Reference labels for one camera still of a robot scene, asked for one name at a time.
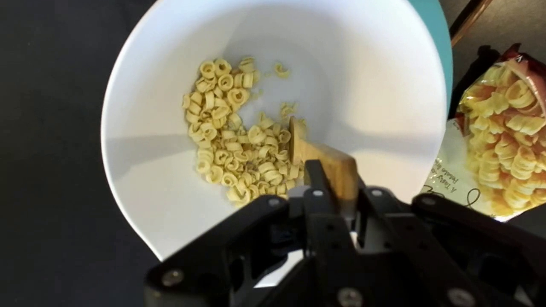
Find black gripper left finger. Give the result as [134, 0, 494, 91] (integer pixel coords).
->
[144, 161, 368, 307]

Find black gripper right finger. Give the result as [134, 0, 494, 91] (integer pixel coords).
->
[356, 180, 546, 307]

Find dry pasta rings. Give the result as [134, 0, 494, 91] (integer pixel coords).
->
[180, 57, 308, 209]

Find white mixing bowl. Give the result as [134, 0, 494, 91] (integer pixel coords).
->
[100, 0, 448, 258]

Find teal plate under bowl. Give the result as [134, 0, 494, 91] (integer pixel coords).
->
[409, 0, 453, 98]

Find round black table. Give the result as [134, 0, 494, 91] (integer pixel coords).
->
[0, 0, 546, 307]

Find wooden spatula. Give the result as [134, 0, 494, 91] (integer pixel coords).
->
[289, 118, 357, 202]

